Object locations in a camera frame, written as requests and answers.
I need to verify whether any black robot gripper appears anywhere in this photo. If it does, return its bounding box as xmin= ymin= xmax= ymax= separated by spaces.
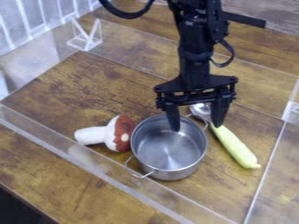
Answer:
xmin=154 ymin=75 xmax=239 ymax=132

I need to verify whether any stainless steel pot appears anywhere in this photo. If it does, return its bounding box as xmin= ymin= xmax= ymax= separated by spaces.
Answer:
xmin=126 ymin=115 xmax=209 ymax=181

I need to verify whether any green handled metal spoon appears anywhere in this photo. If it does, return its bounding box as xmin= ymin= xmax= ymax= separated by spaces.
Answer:
xmin=190 ymin=103 xmax=262 ymax=169

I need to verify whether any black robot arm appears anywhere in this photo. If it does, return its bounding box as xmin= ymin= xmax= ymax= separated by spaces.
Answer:
xmin=154 ymin=0 xmax=239 ymax=131

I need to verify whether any plush brown white mushroom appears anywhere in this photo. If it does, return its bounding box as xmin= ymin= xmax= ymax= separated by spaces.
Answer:
xmin=74 ymin=115 xmax=135 ymax=152

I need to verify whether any clear acrylic triangle stand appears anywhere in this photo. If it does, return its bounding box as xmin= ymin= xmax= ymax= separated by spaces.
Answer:
xmin=67 ymin=19 xmax=103 ymax=52

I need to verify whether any clear acrylic front barrier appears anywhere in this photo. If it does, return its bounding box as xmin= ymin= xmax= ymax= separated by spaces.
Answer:
xmin=0 ymin=104 xmax=235 ymax=224

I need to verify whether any black wall strip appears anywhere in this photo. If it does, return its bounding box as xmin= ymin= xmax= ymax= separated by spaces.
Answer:
xmin=225 ymin=11 xmax=268 ymax=28

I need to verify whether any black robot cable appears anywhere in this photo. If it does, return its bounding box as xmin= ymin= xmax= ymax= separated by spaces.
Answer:
xmin=98 ymin=0 xmax=237 ymax=68

